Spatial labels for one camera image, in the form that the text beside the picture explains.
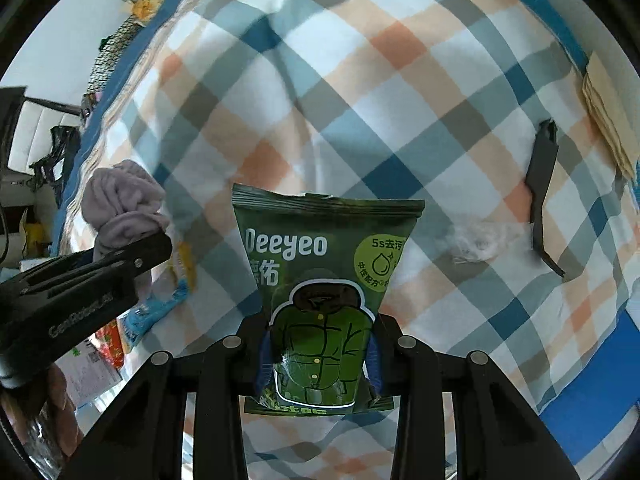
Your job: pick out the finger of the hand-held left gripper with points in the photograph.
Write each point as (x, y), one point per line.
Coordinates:
(145, 255)

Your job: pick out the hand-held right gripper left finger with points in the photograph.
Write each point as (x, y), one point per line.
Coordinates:
(263, 362)

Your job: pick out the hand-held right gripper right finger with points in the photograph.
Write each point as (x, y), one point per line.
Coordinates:
(375, 366)

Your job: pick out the lilac fleece cloth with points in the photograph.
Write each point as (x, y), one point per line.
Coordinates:
(122, 200)

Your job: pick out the green wet wipes packet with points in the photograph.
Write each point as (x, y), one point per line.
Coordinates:
(320, 290)

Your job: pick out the yellow and white packet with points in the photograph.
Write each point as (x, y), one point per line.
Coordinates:
(185, 265)

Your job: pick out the red printed packet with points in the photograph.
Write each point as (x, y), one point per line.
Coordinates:
(111, 345)

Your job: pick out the blue and white packet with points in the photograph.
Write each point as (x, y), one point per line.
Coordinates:
(150, 312)

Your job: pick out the yellow box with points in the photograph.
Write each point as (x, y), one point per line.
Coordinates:
(34, 240)

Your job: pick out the white chair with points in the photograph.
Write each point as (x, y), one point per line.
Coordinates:
(40, 130)

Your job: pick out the crumpled clear plastic wrapper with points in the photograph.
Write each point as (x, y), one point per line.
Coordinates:
(480, 240)

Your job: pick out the dark patterned cloth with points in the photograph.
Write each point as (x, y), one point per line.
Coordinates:
(112, 52)

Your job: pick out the black plastic clip hanger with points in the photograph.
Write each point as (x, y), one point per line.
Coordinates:
(542, 170)

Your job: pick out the plaid blanket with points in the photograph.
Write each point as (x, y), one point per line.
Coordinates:
(350, 85)

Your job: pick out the stack of tan paper sheets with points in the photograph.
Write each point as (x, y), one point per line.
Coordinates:
(607, 105)

